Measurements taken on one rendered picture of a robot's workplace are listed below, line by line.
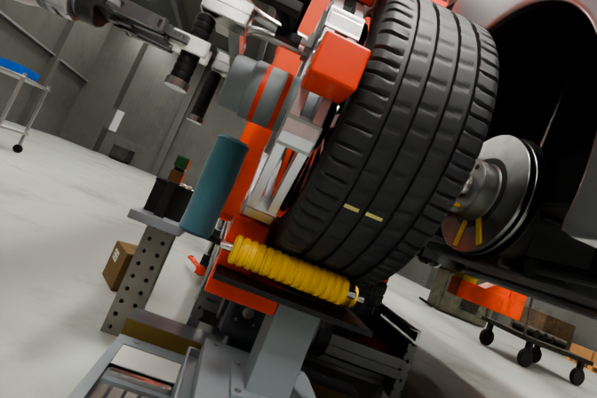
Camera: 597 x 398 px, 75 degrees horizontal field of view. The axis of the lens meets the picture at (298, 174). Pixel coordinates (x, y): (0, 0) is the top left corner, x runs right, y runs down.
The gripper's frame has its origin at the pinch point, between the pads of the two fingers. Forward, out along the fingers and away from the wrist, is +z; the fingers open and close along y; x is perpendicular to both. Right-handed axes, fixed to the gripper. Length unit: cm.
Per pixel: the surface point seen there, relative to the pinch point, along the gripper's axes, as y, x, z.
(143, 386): -34, -76, 16
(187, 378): -29, -68, 25
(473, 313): -654, -61, 548
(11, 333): -53, -83, -25
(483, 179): -10, 3, 70
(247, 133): -60, -1, 14
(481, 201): -11, -2, 72
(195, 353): -42, -67, 25
